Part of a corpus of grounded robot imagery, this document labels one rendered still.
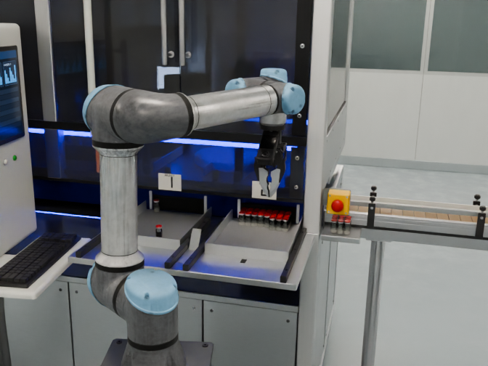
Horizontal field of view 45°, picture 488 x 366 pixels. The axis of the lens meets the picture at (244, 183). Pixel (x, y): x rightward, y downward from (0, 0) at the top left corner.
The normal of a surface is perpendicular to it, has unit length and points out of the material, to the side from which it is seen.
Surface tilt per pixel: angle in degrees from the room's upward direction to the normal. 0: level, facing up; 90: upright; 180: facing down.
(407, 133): 90
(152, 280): 8
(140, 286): 8
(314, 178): 90
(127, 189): 90
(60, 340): 90
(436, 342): 0
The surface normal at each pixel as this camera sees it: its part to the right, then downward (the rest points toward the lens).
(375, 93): -0.24, 0.26
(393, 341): 0.02, -0.96
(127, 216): 0.57, 0.23
